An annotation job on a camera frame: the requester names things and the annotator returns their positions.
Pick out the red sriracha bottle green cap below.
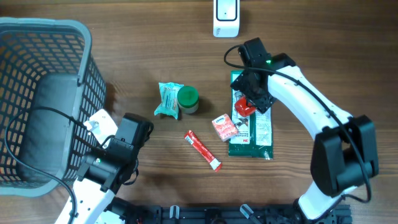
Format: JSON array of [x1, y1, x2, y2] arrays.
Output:
[[234, 96, 256, 117]]

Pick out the teal white tissue packet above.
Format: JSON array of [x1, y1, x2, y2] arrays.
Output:
[[154, 82, 183, 119]]

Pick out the white barcode scanner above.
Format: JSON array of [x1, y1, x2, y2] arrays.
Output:
[[213, 0, 240, 38]]

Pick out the grey plastic shopping basket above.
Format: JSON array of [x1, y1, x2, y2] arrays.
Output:
[[1, 17, 106, 197]]

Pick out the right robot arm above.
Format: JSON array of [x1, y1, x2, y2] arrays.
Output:
[[231, 38, 379, 223]]

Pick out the green lid white jar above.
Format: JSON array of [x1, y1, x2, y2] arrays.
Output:
[[177, 86, 199, 114]]

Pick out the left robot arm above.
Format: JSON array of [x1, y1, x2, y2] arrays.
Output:
[[55, 109, 154, 224]]

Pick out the green 3M gloves package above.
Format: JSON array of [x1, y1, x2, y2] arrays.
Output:
[[228, 70, 274, 160]]

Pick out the long red snack stick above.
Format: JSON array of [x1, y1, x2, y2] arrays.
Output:
[[184, 130, 222, 172]]

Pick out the small red candy box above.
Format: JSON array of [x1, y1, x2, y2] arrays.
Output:
[[212, 114, 239, 142]]

